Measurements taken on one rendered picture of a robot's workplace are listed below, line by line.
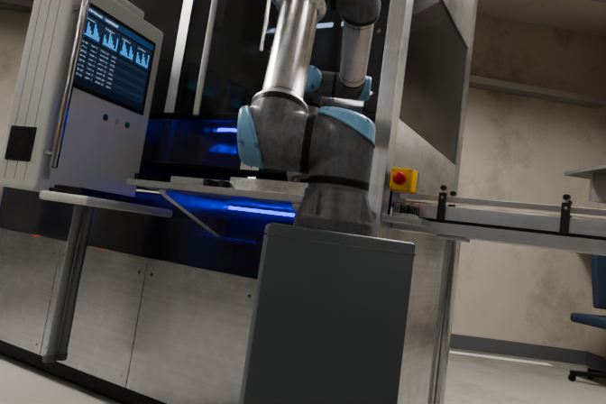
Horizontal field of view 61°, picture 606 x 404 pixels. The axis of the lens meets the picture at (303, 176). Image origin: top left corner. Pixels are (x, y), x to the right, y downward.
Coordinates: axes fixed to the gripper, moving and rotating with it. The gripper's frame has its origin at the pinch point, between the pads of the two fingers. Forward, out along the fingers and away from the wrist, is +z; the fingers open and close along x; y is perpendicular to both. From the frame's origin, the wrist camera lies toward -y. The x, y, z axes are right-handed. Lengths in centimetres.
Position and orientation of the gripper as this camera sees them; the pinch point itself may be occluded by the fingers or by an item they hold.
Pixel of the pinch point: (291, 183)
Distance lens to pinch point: 162.7
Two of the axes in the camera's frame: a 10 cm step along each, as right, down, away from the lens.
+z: -1.4, 9.8, -1.1
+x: 4.9, 1.7, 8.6
